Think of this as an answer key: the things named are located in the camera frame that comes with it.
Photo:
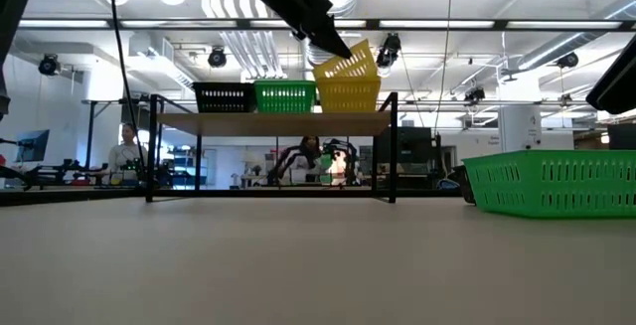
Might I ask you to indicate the background black metal frame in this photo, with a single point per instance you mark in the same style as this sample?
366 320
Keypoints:
91 131

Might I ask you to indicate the black cabinet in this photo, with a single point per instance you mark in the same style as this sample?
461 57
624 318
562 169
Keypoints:
415 151

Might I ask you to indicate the black monitor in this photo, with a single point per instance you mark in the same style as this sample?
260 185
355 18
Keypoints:
623 136

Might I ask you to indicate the long ceiling light bar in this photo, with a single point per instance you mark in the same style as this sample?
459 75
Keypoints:
199 23

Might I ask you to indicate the black ceiling camera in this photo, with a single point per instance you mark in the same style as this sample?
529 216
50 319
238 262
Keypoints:
217 57
389 49
48 64
568 60
474 95

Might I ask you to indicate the wooden shelf with black legs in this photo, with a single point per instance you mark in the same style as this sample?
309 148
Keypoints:
278 123

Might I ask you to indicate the background green basket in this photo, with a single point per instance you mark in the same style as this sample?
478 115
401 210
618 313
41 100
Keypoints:
325 176

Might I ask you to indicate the green plastic basket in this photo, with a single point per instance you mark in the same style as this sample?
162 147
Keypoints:
546 158
285 82
285 88

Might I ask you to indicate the background black robot arm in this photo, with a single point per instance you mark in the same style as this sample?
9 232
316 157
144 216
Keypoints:
348 148
285 158

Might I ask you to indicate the black plastic basket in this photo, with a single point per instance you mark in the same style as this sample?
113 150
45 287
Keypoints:
464 183
223 84
223 104

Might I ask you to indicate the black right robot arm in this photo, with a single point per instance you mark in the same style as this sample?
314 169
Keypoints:
618 86

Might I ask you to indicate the background cluttered work table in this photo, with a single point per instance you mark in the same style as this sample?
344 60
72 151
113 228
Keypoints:
74 178

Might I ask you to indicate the person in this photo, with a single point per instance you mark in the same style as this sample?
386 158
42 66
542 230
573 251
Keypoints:
310 148
124 156

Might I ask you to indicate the black metal rig frame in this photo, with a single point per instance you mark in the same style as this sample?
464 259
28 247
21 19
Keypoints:
298 193

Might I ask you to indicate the grey diagonal ceiling duct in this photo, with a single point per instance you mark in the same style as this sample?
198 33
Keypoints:
546 51

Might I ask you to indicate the tan table mat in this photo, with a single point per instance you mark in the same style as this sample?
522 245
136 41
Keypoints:
318 265

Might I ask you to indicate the computer monitor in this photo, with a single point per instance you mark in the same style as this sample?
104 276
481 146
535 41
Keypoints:
34 146

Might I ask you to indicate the white air vent box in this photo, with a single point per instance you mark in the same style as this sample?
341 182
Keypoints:
149 47

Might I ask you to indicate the blue storage rack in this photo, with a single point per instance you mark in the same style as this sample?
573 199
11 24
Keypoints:
184 166

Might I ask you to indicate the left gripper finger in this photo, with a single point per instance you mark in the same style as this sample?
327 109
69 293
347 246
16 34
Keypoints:
318 42
329 29

